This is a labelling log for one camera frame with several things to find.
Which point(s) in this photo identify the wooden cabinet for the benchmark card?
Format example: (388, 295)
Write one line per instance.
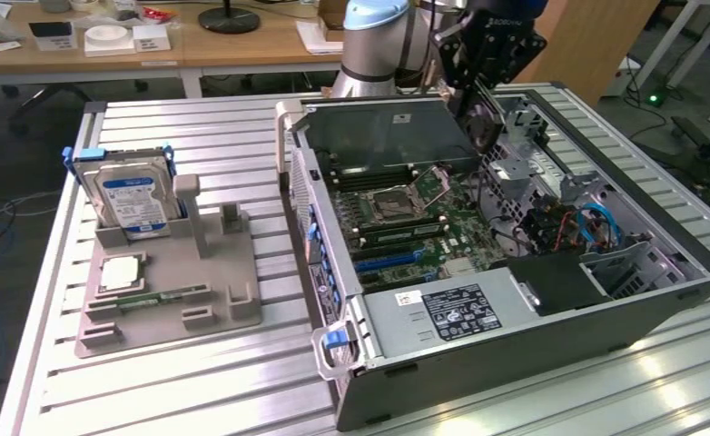
(592, 45)

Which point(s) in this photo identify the open black PC case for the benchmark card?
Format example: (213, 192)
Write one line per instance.
(513, 363)

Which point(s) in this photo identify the black bay cover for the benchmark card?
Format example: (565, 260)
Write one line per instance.
(561, 286)

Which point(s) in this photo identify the green RAM stick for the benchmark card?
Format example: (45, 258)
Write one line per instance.
(149, 300)

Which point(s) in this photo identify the black and white box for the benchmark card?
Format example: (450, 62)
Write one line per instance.
(53, 38)

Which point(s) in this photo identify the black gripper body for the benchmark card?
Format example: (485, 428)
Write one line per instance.
(501, 27)

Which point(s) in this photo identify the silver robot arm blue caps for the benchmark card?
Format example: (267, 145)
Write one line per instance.
(373, 50)

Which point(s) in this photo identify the white labelled box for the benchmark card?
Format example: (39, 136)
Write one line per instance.
(149, 36)

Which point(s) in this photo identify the black equipment stand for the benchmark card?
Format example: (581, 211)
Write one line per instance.
(704, 150)

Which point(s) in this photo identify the graphics card with fan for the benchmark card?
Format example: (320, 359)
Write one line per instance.
(482, 122)

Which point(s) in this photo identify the grey cup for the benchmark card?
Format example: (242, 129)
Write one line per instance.
(55, 5)

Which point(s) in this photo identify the silver disk bay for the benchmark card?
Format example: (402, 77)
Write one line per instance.
(634, 272)

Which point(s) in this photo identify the black round lamp base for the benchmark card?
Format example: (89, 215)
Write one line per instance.
(227, 22)

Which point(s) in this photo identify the silver power supply with label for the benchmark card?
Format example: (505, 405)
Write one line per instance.
(452, 313)

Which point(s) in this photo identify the black office chair base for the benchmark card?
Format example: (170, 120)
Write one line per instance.
(41, 102)

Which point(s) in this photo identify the silver CPU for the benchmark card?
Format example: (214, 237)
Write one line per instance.
(121, 274)

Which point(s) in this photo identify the white square box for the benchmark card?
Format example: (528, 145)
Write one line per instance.
(110, 50)

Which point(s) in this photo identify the cardboard box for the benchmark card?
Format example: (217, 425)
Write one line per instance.
(334, 16)

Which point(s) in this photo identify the socket cover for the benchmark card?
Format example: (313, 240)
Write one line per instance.
(434, 178)

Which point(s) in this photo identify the small dark object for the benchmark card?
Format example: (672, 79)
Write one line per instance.
(127, 16)

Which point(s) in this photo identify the blue expansion slot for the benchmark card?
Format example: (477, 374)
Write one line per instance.
(389, 257)

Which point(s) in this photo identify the hard disk in blue carrier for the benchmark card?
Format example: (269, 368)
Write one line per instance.
(127, 200)

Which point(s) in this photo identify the stack of white papers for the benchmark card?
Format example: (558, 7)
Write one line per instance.
(320, 45)

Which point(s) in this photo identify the perforated metal drive cage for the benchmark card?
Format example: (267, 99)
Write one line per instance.
(513, 177)

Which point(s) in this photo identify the grey plastic parts rack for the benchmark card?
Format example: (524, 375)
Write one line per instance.
(167, 272)

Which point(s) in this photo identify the white box with red button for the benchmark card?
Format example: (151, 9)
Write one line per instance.
(618, 86)

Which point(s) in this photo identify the white desk frame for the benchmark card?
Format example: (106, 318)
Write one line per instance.
(672, 83)

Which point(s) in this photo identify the installed RAM stick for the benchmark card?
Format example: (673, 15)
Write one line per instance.
(404, 236)

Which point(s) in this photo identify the silver chipset heatsink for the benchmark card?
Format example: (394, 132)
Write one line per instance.
(464, 267)

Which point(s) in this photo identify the red and white packet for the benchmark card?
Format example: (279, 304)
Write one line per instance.
(157, 14)

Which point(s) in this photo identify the wooden desk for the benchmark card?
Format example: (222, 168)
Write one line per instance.
(253, 50)
(29, 61)

